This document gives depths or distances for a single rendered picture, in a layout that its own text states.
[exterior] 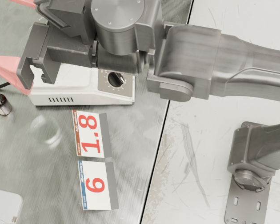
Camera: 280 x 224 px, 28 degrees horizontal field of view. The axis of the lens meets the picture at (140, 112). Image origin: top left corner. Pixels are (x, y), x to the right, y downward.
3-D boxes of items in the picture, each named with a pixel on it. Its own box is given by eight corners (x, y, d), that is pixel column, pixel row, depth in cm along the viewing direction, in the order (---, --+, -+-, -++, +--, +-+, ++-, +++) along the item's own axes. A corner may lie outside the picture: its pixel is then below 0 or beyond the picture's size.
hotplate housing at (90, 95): (135, 47, 114) (133, 27, 106) (134, 107, 109) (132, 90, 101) (27, 49, 115) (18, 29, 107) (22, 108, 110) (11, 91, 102)
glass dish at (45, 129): (62, 118, 109) (59, 114, 107) (58, 146, 106) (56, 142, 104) (34, 118, 109) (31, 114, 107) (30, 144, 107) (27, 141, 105)
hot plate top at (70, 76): (93, 31, 106) (92, 28, 106) (90, 88, 102) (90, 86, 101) (30, 32, 107) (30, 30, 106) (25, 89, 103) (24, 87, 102)
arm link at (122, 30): (79, 38, 57) (194, 59, 56) (101, -31, 60) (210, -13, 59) (94, 86, 68) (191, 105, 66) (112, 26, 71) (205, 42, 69)
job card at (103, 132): (106, 113, 109) (104, 105, 105) (112, 157, 105) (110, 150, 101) (75, 118, 108) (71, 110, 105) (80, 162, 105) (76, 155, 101)
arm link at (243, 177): (234, 175, 89) (270, 183, 88) (244, 125, 92) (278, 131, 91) (230, 186, 94) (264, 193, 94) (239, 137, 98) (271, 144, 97)
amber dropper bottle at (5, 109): (7, 98, 111) (-3, 84, 104) (14, 110, 110) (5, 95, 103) (-6, 107, 110) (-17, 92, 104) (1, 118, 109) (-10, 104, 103)
